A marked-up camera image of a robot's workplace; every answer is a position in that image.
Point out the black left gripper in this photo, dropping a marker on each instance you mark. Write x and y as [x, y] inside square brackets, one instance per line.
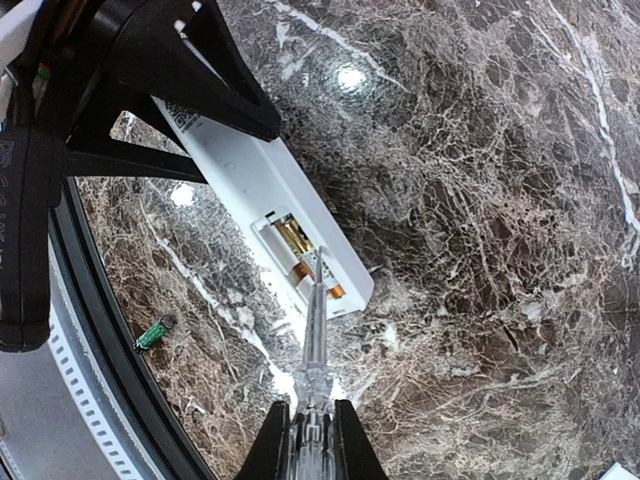
[171, 50]

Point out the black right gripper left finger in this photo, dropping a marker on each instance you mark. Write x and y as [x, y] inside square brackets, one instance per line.
[268, 456]

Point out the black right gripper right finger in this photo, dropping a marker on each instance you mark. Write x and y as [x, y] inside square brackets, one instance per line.
[354, 455]

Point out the green AAA battery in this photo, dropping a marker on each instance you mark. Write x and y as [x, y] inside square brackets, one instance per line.
[154, 333]

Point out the white remote control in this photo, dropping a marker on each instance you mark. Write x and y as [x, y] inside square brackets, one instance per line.
[269, 197]

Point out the white battery cover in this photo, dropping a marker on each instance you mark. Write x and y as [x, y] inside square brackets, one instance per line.
[618, 472]

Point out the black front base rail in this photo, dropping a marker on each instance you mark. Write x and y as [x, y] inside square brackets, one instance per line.
[103, 324]

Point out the white left cable duct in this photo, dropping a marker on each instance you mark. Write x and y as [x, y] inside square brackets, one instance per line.
[88, 388]

